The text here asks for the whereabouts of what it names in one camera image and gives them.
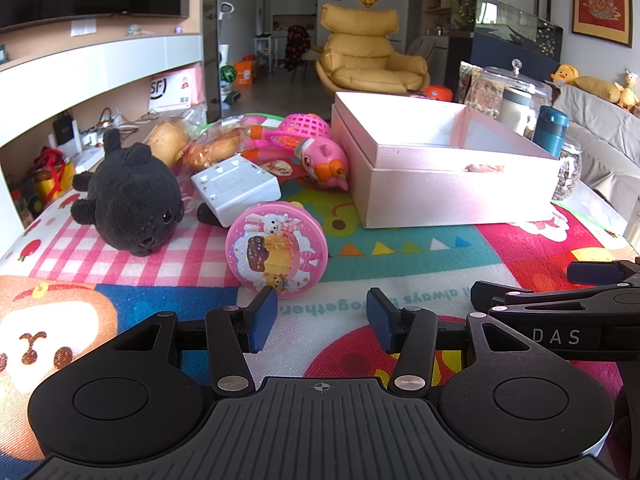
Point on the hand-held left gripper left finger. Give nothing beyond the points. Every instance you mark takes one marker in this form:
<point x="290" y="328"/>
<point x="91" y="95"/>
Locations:
<point x="262" y="321"/>

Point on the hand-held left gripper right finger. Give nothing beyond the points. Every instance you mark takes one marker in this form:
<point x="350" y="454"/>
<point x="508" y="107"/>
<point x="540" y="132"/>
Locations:
<point x="382" y="322"/>

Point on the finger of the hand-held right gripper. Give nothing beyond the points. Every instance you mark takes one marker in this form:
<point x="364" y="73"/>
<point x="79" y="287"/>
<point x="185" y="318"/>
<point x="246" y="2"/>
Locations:
<point x="595" y="272"/>
<point x="510" y="300"/>

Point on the pink round cartoon tin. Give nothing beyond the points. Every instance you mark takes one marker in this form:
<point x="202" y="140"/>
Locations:
<point x="275" y="250"/>

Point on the pink cardboard box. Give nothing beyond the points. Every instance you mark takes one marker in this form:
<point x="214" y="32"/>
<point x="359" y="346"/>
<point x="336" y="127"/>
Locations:
<point x="450" y="195"/>

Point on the white power adapter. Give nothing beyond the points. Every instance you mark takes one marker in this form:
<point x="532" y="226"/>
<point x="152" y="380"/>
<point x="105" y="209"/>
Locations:
<point x="235" y="185"/>

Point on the red snack packet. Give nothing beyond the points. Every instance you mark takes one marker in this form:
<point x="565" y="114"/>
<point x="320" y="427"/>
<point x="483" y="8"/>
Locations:
<point x="277" y="166"/>

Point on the pink bird toy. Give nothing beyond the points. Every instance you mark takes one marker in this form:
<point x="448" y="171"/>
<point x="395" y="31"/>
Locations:
<point x="320" y="160"/>

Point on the bread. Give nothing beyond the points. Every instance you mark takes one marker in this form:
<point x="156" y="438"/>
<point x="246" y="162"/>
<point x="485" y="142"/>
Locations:
<point x="167" y="137"/>
<point x="215" y="147"/>

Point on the black plush toy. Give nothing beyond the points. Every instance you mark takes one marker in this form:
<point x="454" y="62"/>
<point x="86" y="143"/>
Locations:
<point x="130" y="195"/>

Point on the pink toy basket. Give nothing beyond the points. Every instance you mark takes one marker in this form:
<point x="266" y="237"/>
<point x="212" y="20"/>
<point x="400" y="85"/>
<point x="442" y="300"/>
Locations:
<point x="305" y="127"/>

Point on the colourful cartoon play mat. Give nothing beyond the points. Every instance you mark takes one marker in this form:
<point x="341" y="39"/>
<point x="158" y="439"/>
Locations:
<point x="425" y="270"/>

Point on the glass jar of nuts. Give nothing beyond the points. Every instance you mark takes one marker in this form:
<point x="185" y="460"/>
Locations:
<point x="567" y="172"/>

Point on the grey sofa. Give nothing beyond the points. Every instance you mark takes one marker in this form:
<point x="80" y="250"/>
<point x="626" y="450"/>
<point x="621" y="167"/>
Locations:
<point x="610" y="130"/>

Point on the teal thermos bottle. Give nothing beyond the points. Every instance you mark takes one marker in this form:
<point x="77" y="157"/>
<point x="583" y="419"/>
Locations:
<point x="550" y="130"/>

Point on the white insulated cup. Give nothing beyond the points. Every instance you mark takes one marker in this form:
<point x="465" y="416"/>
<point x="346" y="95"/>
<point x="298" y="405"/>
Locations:
<point x="515" y="110"/>

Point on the yellow cushion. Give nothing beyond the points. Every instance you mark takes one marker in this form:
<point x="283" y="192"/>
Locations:
<point x="597" y="89"/>

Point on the small yellow plush toy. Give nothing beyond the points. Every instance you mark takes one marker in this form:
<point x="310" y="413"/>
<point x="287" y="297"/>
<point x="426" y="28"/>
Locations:
<point x="629" y="91"/>

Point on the yellow duck plush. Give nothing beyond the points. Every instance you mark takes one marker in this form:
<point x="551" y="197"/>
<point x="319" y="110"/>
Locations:
<point x="565" y="75"/>

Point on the clear bag of nuts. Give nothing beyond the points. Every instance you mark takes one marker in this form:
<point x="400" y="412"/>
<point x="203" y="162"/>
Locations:
<point x="485" y="95"/>

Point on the glass jar with lid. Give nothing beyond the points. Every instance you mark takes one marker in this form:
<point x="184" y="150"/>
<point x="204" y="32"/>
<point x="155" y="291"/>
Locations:
<point x="520" y="77"/>

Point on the orange container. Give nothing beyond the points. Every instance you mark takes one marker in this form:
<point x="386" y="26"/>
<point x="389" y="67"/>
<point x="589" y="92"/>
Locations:
<point x="437" y="93"/>

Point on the dark snack bag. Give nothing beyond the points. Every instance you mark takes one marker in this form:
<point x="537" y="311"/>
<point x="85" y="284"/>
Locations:
<point x="467" y="80"/>

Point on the flat white device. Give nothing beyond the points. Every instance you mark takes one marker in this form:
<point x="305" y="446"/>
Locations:
<point x="89" y="160"/>

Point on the orange paper bag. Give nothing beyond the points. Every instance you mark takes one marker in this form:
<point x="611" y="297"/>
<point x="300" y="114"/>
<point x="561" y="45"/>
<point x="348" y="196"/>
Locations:
<point x="245" y="72"/>

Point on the white and pink courier envelope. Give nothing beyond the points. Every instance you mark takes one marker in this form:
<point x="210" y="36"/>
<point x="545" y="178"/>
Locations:
<point x="175" y="87"/>

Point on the watermelon ball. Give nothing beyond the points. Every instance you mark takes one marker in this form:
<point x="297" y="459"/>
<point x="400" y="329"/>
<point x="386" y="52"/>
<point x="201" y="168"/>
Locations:
<point x="227" y="73"/>

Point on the red and yellow toy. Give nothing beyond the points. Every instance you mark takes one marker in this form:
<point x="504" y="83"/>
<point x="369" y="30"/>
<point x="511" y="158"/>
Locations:
<point x="50" y="175"/>

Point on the glass fish tank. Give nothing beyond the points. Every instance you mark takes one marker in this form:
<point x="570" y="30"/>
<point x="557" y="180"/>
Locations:
<point x="505" y="20"/>

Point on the yellow armchair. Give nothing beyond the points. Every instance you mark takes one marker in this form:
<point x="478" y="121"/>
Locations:
<point x="365" y="50"/>

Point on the black router box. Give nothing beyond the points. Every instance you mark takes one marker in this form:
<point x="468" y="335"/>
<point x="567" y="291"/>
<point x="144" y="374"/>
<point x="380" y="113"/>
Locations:
<point x="65" y="129"/>

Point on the chair with dotted dark cloth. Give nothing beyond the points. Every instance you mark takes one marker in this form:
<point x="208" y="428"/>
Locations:
<point x="297" y="45"/>

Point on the white wooden television cabinet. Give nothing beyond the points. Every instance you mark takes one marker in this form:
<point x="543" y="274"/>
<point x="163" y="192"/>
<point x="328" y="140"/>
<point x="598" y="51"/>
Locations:
<point x="100" y="57"/>

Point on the small shelf ornament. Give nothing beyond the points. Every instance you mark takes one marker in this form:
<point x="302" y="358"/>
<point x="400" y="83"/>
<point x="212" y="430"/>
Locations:
<point x="134" y="30"/>

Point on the red framed wall picture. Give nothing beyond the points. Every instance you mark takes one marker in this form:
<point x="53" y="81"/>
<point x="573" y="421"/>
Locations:
<point x="602" y="0"/>

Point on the white wall socket panel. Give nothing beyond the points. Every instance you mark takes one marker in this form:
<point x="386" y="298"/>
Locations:
<point x="82" y="27"/>

